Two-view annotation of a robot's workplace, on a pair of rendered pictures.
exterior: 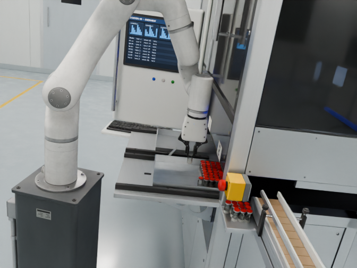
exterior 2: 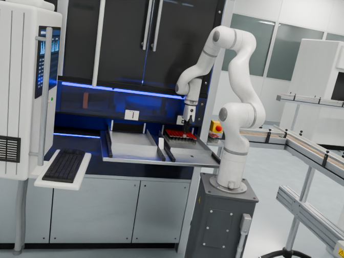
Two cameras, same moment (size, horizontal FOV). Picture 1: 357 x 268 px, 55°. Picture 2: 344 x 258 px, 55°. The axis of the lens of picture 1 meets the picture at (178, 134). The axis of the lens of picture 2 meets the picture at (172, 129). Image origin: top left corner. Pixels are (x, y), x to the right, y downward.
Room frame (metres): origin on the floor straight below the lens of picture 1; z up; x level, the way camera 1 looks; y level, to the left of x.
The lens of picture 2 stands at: (1.80, 1.90, 1.52)
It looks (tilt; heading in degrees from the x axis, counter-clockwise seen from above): 15 degrees down; 258
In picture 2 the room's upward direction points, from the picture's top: 10 degrees clockwise
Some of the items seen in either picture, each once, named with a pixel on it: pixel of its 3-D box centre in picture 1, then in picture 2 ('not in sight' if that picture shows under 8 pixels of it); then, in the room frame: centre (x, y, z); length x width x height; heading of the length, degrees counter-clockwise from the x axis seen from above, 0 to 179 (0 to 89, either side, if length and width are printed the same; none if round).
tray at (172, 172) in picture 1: (193, 174); (183, 142); (1.30, -0.09, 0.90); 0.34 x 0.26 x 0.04; 95
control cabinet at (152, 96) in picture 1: (156, 63); (27, 84); (2.19, 0.20, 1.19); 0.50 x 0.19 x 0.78; 87
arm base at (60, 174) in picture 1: (61, 159); (231, 168); (1.16, 0.43, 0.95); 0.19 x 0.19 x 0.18
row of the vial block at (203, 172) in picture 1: (203, 174); (181, 139); (1.30, -0.13, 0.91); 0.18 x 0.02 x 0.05; 5
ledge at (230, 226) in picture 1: (241, 220); (212, 142); (1.05, -0.27, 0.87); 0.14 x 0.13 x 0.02; 95
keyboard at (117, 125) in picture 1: (141, 128); (66, 163); (1.97, 0.23, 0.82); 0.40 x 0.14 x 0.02; 87
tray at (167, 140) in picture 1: (188, 143); (130, 137); (1.64, -0.06, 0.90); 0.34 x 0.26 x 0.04; 95
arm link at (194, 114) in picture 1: (196, 111); (191, 101); (1.31, -0.06, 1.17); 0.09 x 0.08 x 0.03; 95
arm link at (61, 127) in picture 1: (62, 103); (235, 127); (1.20, 0.44, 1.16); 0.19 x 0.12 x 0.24; 16
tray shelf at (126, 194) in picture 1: (175, 161); (159, 148); (1.46, 0.00, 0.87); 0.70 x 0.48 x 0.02; 5
